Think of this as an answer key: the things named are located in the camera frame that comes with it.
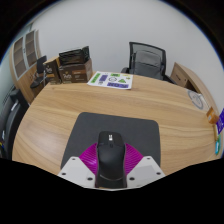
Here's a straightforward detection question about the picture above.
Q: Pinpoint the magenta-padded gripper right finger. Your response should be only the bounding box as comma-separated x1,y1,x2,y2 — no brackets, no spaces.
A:
123,142,166,188

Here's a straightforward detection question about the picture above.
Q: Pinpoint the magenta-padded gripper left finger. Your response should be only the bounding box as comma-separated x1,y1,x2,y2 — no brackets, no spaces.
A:
57,141,99,188

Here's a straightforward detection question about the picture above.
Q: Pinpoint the black computer mouse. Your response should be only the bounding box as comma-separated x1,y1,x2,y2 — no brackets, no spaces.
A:
94,130,128,190

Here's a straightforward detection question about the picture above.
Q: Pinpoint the dark grey mouse pad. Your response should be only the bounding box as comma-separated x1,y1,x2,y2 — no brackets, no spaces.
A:
60,111,162,171

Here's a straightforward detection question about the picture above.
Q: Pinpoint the black bulky chair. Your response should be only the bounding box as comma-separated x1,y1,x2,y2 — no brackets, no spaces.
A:
0,87,30,160

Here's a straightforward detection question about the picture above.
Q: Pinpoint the purple card package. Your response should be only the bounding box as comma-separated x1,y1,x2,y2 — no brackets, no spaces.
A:
214,107,224,134

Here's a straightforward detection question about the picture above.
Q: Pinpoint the white sticker sheet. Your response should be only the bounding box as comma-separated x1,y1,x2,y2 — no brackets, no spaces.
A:
86,70,134,90

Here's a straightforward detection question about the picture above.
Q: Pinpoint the large brown cardboard box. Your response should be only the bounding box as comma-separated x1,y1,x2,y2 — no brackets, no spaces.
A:
59,59,94,84

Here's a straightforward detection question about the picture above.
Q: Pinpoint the wooden side desk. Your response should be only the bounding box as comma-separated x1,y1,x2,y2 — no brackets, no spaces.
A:
169,61,214,111

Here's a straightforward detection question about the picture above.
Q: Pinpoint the small brown cardboard box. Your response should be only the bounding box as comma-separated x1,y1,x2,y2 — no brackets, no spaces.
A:
43,56,63,85

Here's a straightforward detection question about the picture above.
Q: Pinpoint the black swivel chair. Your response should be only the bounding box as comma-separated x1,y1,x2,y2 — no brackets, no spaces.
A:
29,55,48,90

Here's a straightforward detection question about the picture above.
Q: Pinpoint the grey backpack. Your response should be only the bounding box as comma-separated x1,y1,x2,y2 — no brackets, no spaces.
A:
132,49,164,80

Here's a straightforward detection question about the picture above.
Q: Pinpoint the black cardboard box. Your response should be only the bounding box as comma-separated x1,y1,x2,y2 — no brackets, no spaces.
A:
58,45,91,66

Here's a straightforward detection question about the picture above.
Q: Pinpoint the black mesh office chair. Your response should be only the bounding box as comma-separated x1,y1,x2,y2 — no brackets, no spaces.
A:
120,41,178,85

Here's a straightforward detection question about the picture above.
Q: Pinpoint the wooden shelf unit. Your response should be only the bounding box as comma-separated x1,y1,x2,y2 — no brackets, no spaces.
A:
8,29,46,104

